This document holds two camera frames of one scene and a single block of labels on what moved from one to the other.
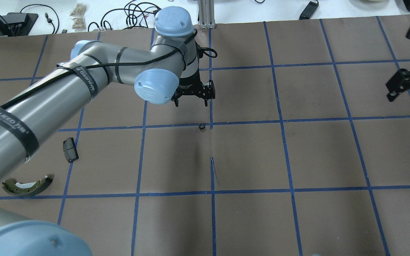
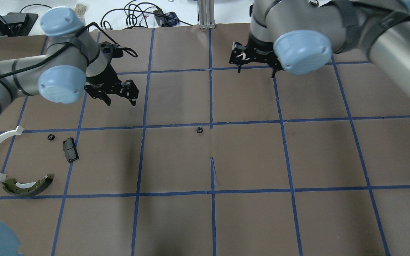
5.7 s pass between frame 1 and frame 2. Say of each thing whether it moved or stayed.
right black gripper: moved
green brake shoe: stayed
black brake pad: stayed
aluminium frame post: stayed
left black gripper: moved
